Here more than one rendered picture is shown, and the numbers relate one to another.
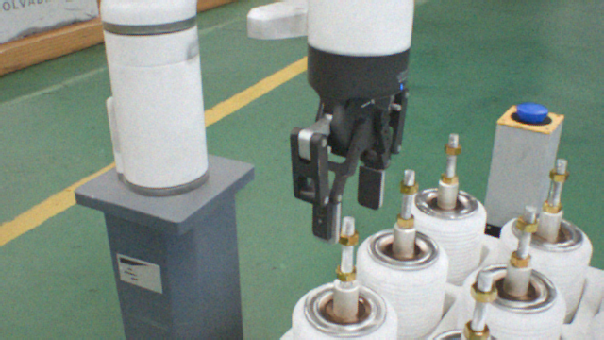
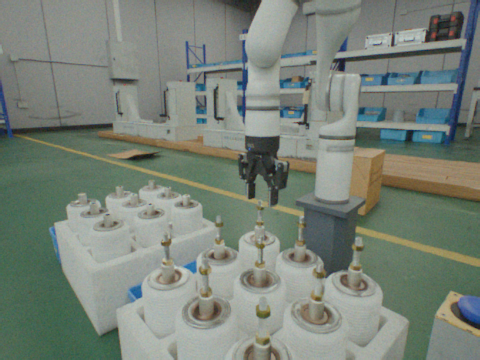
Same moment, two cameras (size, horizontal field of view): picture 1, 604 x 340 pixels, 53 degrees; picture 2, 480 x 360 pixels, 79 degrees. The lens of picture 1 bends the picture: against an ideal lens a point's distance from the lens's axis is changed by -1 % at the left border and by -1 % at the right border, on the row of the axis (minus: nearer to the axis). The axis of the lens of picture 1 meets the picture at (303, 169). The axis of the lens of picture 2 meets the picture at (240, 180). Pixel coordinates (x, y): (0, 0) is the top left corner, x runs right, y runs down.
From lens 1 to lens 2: 85 cm
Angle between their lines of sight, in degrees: 95
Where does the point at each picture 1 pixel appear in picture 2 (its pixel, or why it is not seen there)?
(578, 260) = (286, 323)
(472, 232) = (328, 294)
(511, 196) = not seen: outside the picture
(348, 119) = (249, 156)
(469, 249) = not seen: hidden behind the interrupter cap
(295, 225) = not seen: outside the picture
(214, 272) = (314, 238)
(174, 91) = (320, 160)
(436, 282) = (279, 269)
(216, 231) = (318, 223)
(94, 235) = (423, 266)
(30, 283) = (374, 252)
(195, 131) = (325, 180)
